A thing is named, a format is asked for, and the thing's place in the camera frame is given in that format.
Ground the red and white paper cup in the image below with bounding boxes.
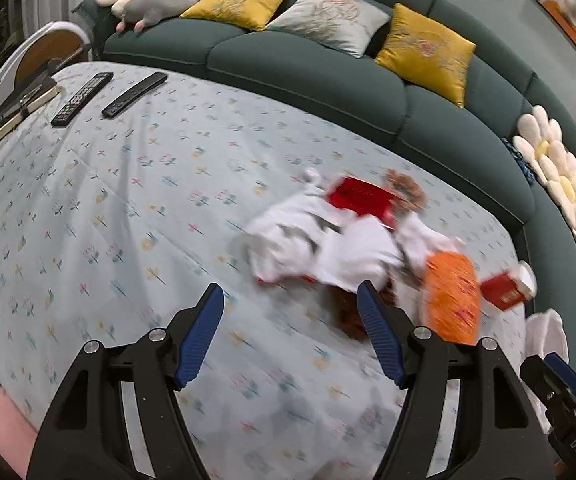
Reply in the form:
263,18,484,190
479,261,538,315

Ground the orange paper bag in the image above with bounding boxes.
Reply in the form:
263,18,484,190
419,252,480,346

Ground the dark red velvet scrunchie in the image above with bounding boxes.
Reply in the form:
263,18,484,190
327,278,397,342

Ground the white cloth glove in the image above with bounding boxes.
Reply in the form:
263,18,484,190
245,168,464,292

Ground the white trash bag bin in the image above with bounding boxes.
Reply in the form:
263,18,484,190
526,309,570,364

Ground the large white flower pillow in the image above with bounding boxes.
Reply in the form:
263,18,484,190
512,105,576,242

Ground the blue knitted item on sofa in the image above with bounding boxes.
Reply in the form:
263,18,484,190
502,138,536,186

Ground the floral light blue tablecloth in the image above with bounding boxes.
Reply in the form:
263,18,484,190
0,63,517,479

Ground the dark green sectional sofa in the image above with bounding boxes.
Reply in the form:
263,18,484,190
75,0,576,370

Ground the red paper envelope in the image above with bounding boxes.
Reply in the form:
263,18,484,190
326,176,399,223

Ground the stack of books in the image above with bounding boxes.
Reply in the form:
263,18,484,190
0,75,60,142

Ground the black remote control with buttons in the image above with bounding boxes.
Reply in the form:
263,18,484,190
51,72,113,128

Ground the yellow embroidered cushion right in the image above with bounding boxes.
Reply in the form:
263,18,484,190
375,3,476,108

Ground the yellow embroidered cushion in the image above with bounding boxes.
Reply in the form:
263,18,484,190
375,3,476,108
181,0,283,30

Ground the slim black remote control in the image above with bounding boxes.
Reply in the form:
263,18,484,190
101,72,167,119

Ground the white round chair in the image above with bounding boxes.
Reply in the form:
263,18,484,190
0,21,92,106

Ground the grey embroidered cushion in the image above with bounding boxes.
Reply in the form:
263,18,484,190
265,0,390,58

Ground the grey plush toy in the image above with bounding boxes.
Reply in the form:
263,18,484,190
115,0,200,34

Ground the yellow embroidered cushion left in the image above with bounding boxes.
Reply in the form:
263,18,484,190
181,0,283,30

